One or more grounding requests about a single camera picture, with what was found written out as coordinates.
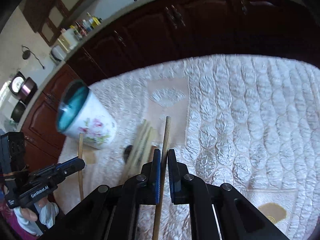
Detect thin wooden chopstick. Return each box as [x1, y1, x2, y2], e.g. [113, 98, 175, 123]
[152, 116, 171, 240]

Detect dark wooden chopstick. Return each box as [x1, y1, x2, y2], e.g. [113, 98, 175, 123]
[77, 132, 85, 201]

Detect white floral cup teal inside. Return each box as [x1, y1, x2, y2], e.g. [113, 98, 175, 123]
[56, 80, 117, 150]

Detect gloved left hand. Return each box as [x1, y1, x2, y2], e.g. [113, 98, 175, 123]
[13, 197, 59, 236]

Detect black inner pot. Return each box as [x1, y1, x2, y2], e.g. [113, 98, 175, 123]
[11, 101, 26, 123]

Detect white quilted tablecloth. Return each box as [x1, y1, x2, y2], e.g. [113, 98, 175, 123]
[53, 54, 320, 240]

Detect rice cooker open lid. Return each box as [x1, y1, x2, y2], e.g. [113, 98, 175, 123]
[9, 71, 37, 105]

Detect white electric kettle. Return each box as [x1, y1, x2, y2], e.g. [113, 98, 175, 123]
[50, 45, 67, 62]

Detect cream microwave oven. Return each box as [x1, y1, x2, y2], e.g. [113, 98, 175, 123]
[57, 29, 79, 52]

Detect dark wooden lower cabinets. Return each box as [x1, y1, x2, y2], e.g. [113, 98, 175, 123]
[21, 0, 319, 170]

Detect dark soy sauce bottle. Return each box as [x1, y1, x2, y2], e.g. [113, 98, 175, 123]
[76, 22, 87, 37]

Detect yellow oil bottle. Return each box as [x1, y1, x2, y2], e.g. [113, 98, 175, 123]
[87, 12, 101, 29]

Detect wooden upper cabinets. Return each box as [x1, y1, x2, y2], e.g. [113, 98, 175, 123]
[22, 0, 95, 46]

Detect black wall plug with cable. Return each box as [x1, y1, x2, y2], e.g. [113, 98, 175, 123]
[21, 45, 46, 70]

